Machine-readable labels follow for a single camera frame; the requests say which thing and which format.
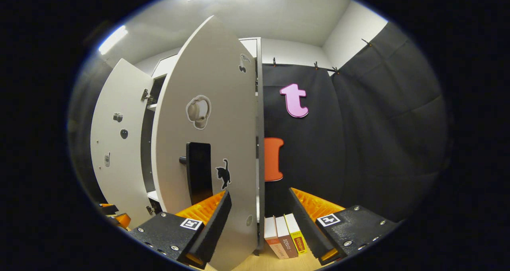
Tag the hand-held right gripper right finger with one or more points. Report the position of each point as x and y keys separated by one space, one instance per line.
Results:
x=306 y=229

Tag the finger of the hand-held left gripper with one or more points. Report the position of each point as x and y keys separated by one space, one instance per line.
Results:
x=121 y=220
x=108 y=209

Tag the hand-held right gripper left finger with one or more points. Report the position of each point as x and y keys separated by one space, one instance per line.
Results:
x=213 y=231

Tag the white shoe cabinet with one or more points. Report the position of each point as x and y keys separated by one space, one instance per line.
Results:
x=146 y=155

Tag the silver cabinet door hinge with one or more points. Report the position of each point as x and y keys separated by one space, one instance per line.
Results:
x=147 y=97
x=150 y=210

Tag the white cabinet shelf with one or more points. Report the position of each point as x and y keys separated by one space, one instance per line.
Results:
x=153 y=195

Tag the brown book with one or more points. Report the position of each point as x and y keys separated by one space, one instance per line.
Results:
x=286 y=237

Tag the white and orange book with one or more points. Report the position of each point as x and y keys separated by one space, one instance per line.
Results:
x=273 y=235

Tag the black backdrop cloth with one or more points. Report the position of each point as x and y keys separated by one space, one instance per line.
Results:
x=366 y=143

